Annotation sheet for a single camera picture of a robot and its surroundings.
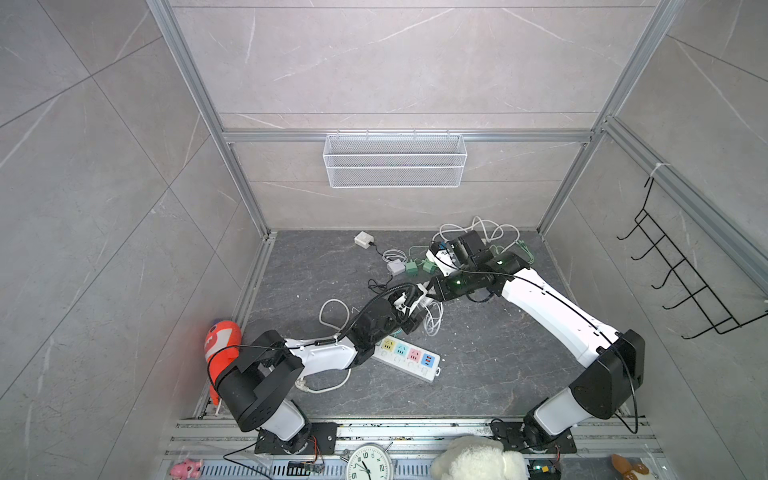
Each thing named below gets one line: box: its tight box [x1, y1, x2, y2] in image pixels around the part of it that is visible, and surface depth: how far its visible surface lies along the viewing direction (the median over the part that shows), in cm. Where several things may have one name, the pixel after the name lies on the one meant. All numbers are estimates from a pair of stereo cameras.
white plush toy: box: [430, 436, 530, 480], surface depth 56 cm
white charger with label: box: [387, 259, 405, 276], surface depth 109 cm
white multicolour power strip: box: [371, 335, 441, 383], surface depth 86 cm
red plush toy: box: [205, 319, 243, 405], surface depth 84 cm
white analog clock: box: [346, 442, 394, 480], surface depth 68 cm
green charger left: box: [406, 259, 418, 275], surface depth 108 cm
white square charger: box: [354, 231, 374, 249], surface depth 117 cm
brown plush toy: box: [611, 454, 649, 480], surface depth 70 cm
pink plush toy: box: [170, 459, 203, 480], surface depth 69 cm
